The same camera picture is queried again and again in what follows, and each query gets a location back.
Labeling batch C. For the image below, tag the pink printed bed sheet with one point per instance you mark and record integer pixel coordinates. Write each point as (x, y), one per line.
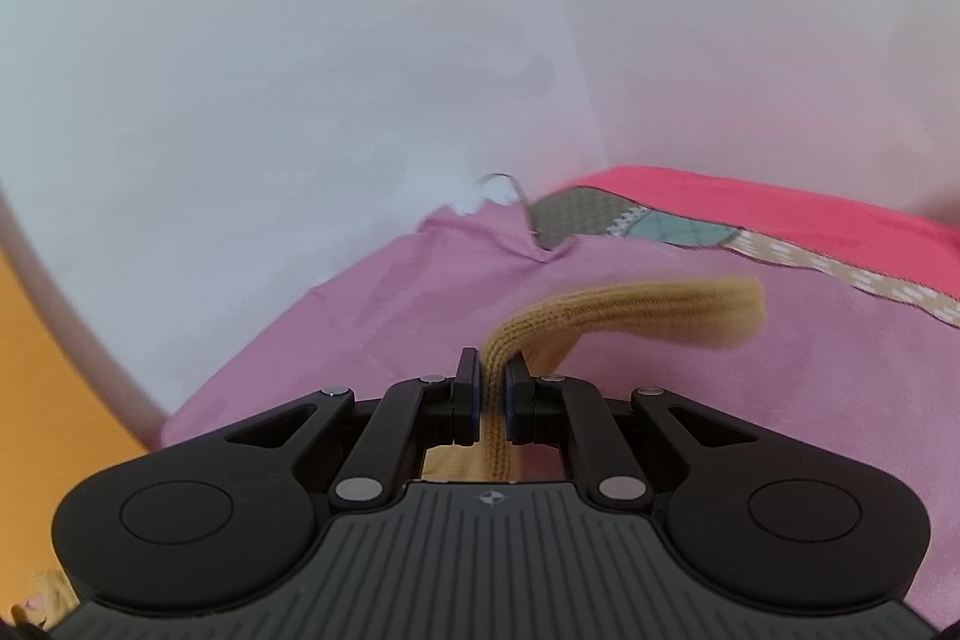
(858, 375)

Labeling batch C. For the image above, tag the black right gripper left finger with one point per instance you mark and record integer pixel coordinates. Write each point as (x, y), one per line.
(466, 398)

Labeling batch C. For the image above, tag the tan knitted cardigan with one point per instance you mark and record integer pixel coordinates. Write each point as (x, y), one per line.
(721, 313)

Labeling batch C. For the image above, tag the red blanket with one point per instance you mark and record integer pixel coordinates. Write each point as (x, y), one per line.
(871, 237)

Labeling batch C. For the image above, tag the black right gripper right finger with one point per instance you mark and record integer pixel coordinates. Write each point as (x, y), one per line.
(519, 402)

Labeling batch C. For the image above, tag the grey patterned quilt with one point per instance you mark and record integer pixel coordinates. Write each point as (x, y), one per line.
(587, 211)

